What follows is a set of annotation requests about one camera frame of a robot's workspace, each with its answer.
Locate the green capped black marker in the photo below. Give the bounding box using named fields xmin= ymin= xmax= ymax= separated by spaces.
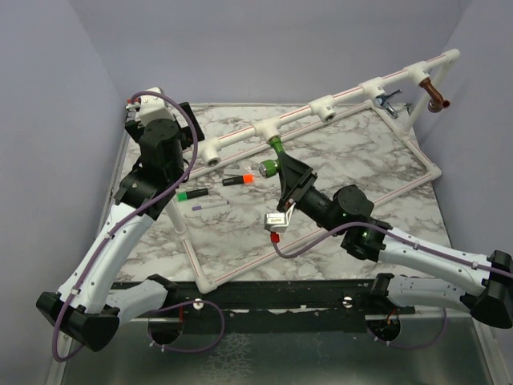
xmin=176 ymin=188 xmax=208 ymax=201

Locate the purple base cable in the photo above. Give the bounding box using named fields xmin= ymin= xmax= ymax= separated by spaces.
xmin=372 ymin=308 xmax=448 ymax=349
xmin=148 ymin=298 xmax=226 ymax=355

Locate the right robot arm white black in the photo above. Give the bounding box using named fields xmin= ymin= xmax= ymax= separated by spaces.
xmin=277 ymin=150 xmax=512 ymax=329

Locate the orange capped black marker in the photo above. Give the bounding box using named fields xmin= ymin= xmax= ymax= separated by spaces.
xmin=222 ymin=174 xmax=254 ymax=186

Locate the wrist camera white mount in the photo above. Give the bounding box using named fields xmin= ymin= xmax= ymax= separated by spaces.
xmin=126 ymin=95 xmax=176 ymax=126
xmin=264 ymin=202 xmax=296 ymax=244

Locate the green water faucet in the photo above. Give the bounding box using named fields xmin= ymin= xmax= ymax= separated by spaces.
xmin=258 ymin=136 xmax=285 ymax=179

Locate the grey metal faucet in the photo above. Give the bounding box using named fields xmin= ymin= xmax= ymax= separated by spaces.
xmin=372 ymin=89 xmax=402 ymax=119

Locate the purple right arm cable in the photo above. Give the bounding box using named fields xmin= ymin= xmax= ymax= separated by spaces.
xmin=272 ymin=222 xmax=513 ymax=278

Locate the white pvc pipe frame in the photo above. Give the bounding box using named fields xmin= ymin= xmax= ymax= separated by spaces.
xmin=164 ymin=48 xmax=461 ymax=297

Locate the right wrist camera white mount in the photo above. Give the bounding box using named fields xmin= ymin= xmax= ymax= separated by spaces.
xmin=264 ymin=202 xmax=296 ymax=244

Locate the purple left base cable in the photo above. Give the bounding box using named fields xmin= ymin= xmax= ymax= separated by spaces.
xmin=148 ymin=298 xmax=226 ymax=355

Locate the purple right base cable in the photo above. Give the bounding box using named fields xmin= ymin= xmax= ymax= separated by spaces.
xmin=372 ymin=308 xmax=448 ymax=349

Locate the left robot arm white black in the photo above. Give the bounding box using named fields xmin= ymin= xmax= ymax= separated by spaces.
xmin=36 ymin=95 xmax=204 ymax=352

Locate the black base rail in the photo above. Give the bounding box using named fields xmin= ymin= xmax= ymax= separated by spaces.
xmin=143 ymin=275 xmax=414 ymax=334

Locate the clear plastic bag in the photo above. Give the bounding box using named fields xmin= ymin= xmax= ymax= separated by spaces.
xmin=224 ymin=161 xmax=261 ymax=177

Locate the brown copper faucet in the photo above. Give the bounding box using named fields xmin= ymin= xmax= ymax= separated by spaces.
xmin=419 ymin=77 xmax=451 ymax=113

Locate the purple capped white pen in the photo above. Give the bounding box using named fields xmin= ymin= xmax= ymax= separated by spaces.
xmin=192 ymin=201 xmax=230 ymax=212

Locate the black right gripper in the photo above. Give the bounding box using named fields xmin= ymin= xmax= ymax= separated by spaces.
xmin=275 ymin=152 xmax=343 ymax=237

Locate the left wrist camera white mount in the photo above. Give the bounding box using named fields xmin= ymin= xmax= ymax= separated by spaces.
xmin=126 ymin=95 xmax=176 ymax=126

